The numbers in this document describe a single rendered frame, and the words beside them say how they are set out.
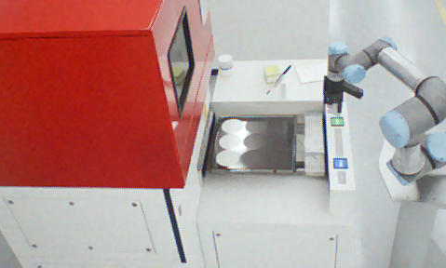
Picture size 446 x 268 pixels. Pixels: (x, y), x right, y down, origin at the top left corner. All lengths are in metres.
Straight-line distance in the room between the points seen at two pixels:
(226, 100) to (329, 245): 0.82
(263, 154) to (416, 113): 0.79
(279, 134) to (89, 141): 1.00
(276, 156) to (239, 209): 0.29
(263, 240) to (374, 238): 1.08
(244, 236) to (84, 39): 1.13
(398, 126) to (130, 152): 0.83
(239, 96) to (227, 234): 0.69
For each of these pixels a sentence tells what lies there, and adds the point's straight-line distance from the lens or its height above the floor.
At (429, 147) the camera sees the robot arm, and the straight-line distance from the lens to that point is 2.11.
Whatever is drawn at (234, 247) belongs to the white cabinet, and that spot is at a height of 0.66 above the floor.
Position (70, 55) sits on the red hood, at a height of 1.75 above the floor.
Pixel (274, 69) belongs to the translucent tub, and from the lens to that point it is 2.53.
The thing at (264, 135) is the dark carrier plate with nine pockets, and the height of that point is 0.90.
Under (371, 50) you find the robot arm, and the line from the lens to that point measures 2.04.
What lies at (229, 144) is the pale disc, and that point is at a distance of 2.32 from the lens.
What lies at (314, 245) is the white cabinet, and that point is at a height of 0.69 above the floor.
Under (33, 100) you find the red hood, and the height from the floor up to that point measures 1.60.
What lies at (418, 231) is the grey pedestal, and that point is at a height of 0.46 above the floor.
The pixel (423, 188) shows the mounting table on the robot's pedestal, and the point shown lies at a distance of 2.29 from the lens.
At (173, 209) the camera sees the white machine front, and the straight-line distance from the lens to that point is 1.79.
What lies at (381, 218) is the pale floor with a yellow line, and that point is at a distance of 3.23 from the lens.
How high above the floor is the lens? 2.45
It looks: 41 degrees down
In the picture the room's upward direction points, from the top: 8 degrees counter-clockwise
